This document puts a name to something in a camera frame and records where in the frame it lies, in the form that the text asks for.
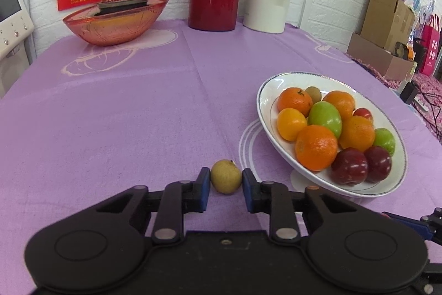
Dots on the large orange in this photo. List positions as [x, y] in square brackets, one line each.
[340, 104]

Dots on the white plate with grey rim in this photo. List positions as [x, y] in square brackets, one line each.
[267, 112]

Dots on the large green apple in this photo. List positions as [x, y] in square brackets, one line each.
[325, 118]

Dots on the yellow-orange citrus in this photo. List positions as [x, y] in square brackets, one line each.
[291, 124]

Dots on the small red yellow fruit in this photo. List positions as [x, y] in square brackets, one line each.
[363, 114]

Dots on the small brown round fruit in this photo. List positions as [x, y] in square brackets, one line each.
[226, 176]
[313, 93]

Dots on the orange glass bowl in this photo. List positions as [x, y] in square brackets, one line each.
[110, 29]

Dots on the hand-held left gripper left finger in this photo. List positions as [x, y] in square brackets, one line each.
[204, 188]

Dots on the orange packet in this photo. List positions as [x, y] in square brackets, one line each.
[410, 51]

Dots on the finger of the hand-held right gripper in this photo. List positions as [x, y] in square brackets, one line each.
[404, 222]
[433, 279]

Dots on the white water dispenser with screen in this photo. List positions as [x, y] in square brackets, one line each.
[10, 39]

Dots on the orange with green stem mark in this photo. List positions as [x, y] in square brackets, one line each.
[295, 101]

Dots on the small green apple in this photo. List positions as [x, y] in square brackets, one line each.
[385, 142]

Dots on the flat cardboard box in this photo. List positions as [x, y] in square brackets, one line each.
[373, 58]

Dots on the pink bag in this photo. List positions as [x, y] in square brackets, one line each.
[431, 49]

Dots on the purple tablecloth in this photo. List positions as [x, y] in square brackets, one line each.
[138, 108]

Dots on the dark red apple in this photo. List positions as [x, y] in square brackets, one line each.
[349, 166]
[380, 163]

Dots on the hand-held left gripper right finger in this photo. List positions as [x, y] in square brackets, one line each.
[249, 191]

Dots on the white power strip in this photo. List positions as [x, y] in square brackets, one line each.
[422, 104]

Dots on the black power adapter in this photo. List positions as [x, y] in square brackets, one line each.
[409, 93]

